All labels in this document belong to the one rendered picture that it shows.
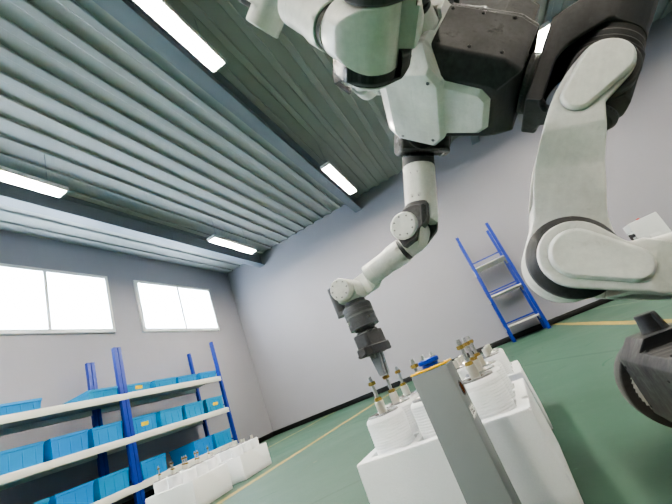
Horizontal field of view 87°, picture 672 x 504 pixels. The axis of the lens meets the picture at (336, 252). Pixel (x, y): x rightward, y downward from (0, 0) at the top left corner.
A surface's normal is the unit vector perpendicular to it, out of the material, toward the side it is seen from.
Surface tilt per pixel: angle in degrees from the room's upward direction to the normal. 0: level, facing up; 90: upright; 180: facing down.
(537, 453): 90
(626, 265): 90
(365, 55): 141
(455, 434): 90
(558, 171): 90
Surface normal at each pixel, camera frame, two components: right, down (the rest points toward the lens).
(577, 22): -0.40, -0.18
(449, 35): -0.13, -0.37
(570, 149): -0.36, 0.25
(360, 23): -0.24, 0.75
